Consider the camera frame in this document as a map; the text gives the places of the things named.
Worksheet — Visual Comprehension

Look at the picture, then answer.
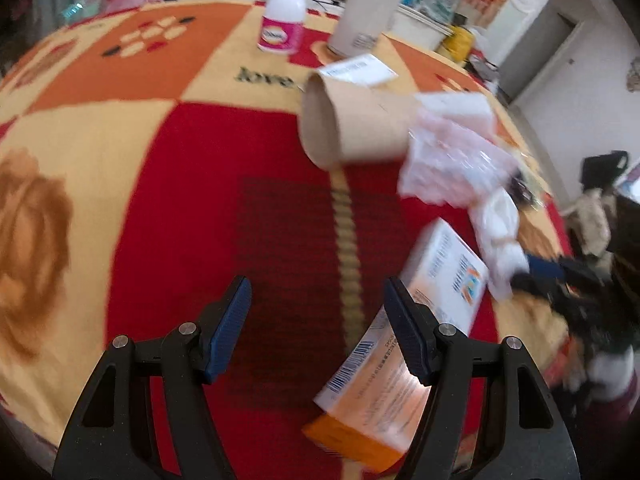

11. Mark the white pink-label plastic bottle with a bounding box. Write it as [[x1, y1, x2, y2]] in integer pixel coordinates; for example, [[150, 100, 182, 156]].
[[257, 0, 307, 54]]

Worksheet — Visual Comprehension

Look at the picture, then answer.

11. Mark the crumpled white tissue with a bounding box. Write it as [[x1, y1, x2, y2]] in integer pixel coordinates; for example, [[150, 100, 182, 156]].
[[469, 188, 529, 301]]

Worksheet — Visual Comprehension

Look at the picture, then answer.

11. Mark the white long box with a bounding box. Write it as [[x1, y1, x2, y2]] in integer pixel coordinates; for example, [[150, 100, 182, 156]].
[[416, 91, 497, 140]]

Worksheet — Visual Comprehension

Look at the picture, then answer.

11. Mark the clear plastic bag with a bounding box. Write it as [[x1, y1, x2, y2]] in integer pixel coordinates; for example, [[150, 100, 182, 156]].
[[419, 0, 458, 25]]

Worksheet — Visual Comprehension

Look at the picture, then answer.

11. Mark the white gloved right hand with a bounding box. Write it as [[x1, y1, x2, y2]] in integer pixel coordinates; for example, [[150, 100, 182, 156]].
[[586, 347, 634, 402]]

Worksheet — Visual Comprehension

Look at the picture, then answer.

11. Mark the brown cardboard tube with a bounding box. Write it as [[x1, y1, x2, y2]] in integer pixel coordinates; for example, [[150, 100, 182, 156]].
[[298, 73, 420, 170]]

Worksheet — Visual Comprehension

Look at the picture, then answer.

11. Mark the dark foil wrapper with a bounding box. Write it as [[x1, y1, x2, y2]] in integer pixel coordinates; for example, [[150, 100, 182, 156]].
[[506, 171, 539, 209]]

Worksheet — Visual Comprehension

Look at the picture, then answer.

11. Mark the white thermos bottle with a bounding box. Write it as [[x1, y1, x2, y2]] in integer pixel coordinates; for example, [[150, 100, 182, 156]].
[[328, 0, 401, 58]]

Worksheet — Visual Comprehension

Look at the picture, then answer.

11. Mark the white orange medicine box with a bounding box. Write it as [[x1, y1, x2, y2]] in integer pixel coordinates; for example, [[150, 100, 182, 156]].
[[301, 216, 490, 475]]

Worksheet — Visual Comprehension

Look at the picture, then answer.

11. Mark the chair with dark jacket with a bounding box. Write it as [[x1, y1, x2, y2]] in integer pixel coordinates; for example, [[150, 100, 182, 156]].
[[562, 151, 629, 262]]

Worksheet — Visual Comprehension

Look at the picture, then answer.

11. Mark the yellow bag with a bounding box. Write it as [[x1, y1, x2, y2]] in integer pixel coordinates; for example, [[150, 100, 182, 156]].
[[436, 26, 475, 65]]

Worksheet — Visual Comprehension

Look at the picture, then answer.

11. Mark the white plastic wrapper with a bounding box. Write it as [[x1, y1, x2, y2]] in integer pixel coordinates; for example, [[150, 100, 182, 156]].
[[397, 110, 518, 208]]

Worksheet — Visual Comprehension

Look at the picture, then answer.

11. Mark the patterned red orange blanket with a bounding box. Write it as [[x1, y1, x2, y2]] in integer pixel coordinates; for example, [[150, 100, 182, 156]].
[[0, 0, 576, 480]]

